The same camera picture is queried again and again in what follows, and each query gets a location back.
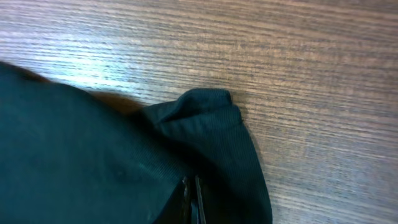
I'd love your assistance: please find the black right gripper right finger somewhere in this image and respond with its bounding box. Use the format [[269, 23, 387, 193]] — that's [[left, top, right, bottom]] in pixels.
[[195, 176, 207, 224]]

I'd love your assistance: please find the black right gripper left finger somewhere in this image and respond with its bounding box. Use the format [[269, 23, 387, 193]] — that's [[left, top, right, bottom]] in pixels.
[[152, 176, 192, 224]]

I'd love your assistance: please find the black polo shirt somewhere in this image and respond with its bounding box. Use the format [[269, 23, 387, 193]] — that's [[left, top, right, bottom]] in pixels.
[[1, 63, 273, 223]]

